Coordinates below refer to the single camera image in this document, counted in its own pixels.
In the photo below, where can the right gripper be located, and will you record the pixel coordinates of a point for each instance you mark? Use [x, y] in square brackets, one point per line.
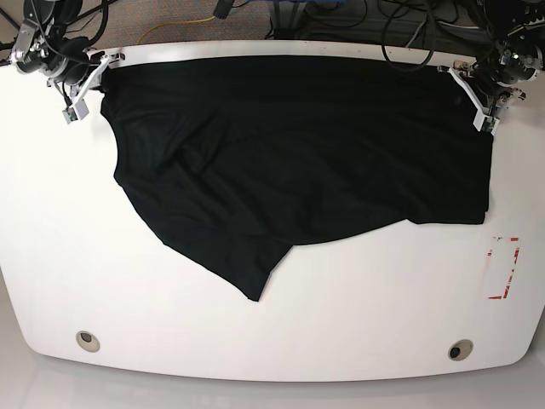
[72, 76]

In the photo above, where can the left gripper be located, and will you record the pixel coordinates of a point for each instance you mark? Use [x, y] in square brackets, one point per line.
[491, 82]

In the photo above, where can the black T-shirt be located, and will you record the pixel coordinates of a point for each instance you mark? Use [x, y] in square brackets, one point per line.
[234, 161]

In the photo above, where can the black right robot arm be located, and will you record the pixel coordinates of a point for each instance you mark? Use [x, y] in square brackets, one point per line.
[55, 18]

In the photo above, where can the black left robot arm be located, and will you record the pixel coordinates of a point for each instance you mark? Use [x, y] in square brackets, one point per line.
[506, 20]

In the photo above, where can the red tape rectangle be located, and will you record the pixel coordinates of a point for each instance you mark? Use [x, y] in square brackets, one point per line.
[500, 266]

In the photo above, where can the right table grommet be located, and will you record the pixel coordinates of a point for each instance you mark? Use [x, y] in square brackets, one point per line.
[460, 350]

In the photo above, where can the table grommet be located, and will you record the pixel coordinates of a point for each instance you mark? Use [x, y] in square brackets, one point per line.
[460, 350]
[87, 341]

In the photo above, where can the left table grommet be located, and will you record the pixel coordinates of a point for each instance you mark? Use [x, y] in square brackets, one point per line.
[87, 341]

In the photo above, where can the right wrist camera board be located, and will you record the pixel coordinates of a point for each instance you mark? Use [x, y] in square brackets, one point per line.
[75, 112]

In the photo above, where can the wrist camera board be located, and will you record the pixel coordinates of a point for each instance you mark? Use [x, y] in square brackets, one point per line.
[75, 112]
[485, 123]

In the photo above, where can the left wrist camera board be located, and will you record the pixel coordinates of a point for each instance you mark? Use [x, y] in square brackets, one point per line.
[485, 123]

